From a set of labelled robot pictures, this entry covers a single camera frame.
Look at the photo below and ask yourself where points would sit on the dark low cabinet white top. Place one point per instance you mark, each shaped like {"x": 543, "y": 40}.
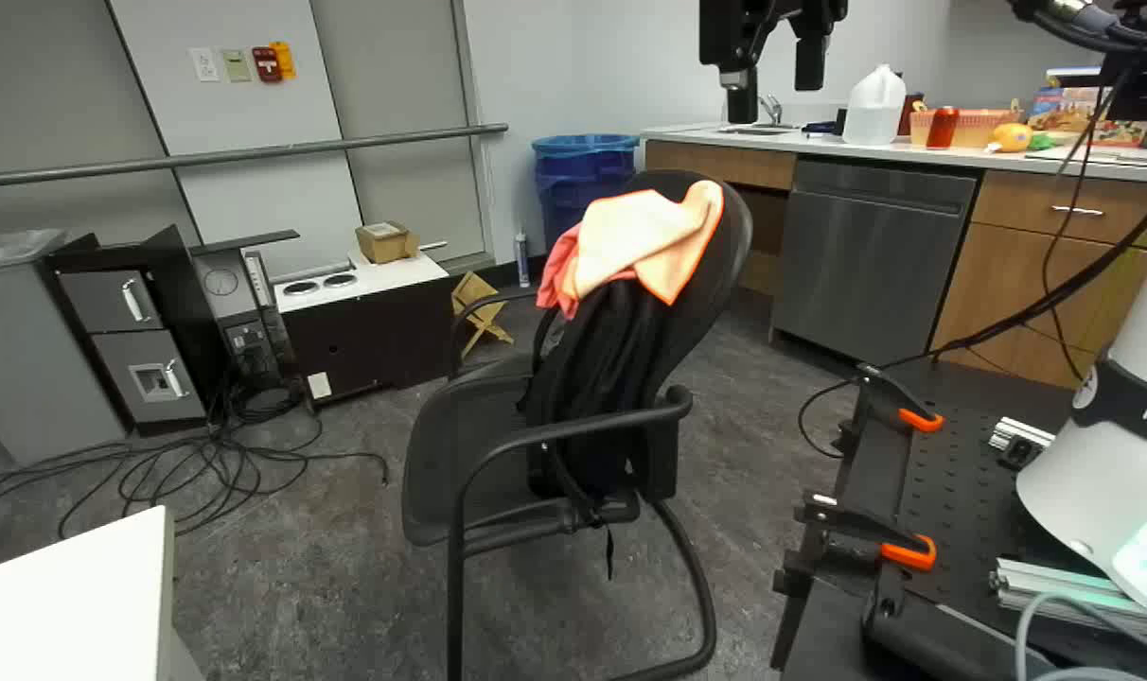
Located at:
{"x": 366, "y": 334}

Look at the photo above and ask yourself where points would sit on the black backpack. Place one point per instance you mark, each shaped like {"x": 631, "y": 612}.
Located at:
{"x": 596, "y": 363}

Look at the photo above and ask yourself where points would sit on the small cardboard box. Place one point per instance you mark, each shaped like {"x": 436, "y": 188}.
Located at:
{"x": 385, "y": 242}

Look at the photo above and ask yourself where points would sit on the coral pink shirt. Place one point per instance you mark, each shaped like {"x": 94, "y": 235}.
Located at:
{"x": 554, "y": 285}

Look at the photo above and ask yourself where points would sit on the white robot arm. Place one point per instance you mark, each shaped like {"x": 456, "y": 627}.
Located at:
{"x": 1102, "y": 479}

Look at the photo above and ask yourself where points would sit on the white plastic jug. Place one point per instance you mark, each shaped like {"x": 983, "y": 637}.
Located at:
{"x": 877, "y": 115}

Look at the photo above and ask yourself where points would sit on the red bottle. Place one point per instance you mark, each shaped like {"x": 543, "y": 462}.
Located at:
{"x": 944, "y": 126}

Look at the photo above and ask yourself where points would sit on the silver sink faucet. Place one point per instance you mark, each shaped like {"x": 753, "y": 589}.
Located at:
{"x": 775, "y": 115}

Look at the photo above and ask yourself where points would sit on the peach towel with orange edge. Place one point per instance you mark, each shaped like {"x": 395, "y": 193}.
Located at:
{"x": 648, "y": 232}

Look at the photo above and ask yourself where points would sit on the gray wall handrail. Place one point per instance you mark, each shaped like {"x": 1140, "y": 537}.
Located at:
{"x": 216, "y": 155}

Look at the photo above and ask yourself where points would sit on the stainless steel dishwasher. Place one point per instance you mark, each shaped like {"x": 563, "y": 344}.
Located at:
{"x": 869, "y": 250}

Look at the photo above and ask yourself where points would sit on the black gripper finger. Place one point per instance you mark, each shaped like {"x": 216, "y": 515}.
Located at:
{"x": 811, "y": 49}
{"x": 740, "y": 49}

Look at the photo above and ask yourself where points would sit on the colourful printed box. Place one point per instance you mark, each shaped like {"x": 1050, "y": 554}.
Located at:
{"x": 1088, "y": 115}

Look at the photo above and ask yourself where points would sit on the black mesh chair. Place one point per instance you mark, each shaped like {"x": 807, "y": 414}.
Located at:
{"x": 472, "y": 442}

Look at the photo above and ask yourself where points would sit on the wooden cabinet with white countertop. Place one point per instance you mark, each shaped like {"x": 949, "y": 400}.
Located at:
{"x": 1026, "y": 278}

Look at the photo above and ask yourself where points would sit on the white light switch plate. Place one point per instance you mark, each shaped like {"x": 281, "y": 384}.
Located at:
{"x": 205, "y": 66}

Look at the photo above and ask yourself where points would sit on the orange plastic container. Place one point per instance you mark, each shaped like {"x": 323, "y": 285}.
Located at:
{"x": 983, "y": 129}

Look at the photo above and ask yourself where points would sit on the aluminium extrusion bar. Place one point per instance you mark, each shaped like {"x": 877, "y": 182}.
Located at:
{"x": 1050, "y": 585}

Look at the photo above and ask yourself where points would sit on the gray metal cabinet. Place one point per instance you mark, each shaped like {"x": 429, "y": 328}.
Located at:
{"x": 27, "y": 363}

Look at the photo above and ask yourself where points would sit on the red fire alarm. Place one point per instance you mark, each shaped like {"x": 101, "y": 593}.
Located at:
{"x": 270, "y": 62}

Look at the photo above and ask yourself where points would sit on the white table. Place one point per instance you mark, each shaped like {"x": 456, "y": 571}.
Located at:
{"x": 53, "y": 619}

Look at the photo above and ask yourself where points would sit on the yellow toy fruit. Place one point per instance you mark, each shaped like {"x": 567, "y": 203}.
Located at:
{"x": 1012, "y": 138}

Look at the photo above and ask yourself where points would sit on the white outlet plate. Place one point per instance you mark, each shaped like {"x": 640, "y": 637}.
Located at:
{"x": 320, "y": 386}

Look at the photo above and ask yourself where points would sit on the black camera box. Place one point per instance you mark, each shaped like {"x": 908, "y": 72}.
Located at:
{"x": 1140, "y": 87}

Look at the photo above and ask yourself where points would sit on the small wooden folding stand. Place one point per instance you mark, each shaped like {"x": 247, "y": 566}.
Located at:
{"x": 482, "y": 307}

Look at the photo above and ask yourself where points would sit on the black perforated breadboard table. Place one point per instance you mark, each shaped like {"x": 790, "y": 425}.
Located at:
{"x": 963, "y": 493}

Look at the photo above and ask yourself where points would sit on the pale green wall plate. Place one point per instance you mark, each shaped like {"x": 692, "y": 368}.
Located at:
{"x": 236, "y": 66}

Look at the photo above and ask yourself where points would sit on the blue recycling bin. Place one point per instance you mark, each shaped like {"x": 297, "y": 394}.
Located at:
{"x": 578, "y": 174}

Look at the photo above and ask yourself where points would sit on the small silver metal block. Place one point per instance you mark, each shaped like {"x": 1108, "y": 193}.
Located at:
{"x": 1021, "y": 442}

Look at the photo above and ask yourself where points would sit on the black drawer unit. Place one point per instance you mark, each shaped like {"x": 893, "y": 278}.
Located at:
{"x": 129, "y": 343}

